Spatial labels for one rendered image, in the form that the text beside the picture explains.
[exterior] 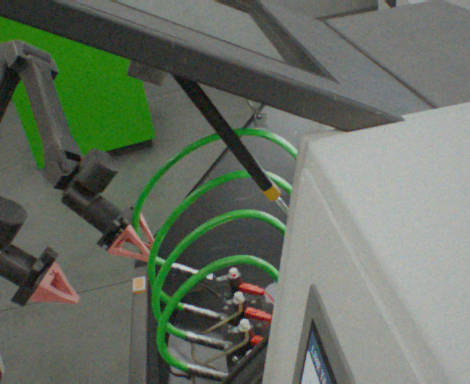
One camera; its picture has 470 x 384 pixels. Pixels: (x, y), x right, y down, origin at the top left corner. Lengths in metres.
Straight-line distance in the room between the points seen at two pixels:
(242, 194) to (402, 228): 0.99
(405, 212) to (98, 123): 4.07
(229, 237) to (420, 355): 1.14
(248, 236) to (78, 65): 3.03
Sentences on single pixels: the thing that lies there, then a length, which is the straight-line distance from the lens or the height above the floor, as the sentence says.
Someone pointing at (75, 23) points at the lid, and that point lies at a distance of 0.59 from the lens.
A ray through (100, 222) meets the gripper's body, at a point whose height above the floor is 1.28.
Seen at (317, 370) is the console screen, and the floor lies 1.39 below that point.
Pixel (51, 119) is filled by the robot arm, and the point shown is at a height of 1.43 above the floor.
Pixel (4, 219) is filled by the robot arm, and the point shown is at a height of 1.39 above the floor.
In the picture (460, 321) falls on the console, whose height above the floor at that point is 1.55.
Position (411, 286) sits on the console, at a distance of 0.42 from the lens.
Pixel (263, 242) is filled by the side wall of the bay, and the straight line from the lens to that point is 1.53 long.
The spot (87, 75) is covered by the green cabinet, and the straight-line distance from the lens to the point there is 4.37.
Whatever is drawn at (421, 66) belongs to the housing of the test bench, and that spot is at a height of 1.50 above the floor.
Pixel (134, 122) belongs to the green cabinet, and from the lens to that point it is 4.52.
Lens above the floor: 1.82
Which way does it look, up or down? 29 degrees down
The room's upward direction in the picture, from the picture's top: 10 degrees counter-clockwise
